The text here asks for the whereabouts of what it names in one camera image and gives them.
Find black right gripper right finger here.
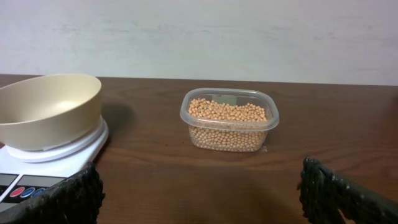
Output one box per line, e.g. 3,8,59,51
297,157,397,224

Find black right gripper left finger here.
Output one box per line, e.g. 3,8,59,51
1,162,105,224

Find white digital kitchen scale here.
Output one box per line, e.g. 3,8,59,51
1,118,109,212

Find beige bowl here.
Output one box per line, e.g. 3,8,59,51
1,73,102,151

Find clear plastic container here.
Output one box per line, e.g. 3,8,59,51
180,88,279,133

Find soybeans in container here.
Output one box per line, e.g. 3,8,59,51
188,98,267,152

